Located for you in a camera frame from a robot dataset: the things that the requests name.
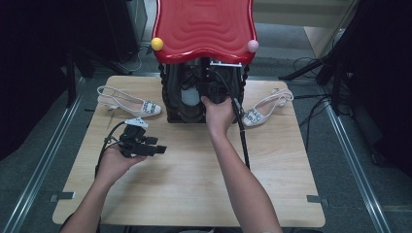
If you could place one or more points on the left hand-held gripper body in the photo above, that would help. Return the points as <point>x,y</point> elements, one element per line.
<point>134,142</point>

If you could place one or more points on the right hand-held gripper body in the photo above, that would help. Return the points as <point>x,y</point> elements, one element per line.
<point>215,87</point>

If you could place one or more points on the white heeled shoe rhinestone buckle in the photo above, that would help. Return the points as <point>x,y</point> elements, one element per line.
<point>259,115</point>
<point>129,103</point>

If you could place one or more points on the red-topped black shoe rack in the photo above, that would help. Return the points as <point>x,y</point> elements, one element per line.
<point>204,29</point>

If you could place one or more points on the person's left hand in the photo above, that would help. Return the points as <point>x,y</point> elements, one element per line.
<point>113,165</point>

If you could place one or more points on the person's right hand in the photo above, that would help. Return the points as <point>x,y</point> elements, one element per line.
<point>220,118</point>

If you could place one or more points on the black metal stand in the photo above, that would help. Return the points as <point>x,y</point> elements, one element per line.
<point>304,68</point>
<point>70,84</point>

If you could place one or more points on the grey table clamp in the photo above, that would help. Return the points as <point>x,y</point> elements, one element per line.
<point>315,199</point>
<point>63,196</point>

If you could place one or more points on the metal floor rail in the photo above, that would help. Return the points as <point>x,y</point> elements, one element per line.
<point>362,181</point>
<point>41,161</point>

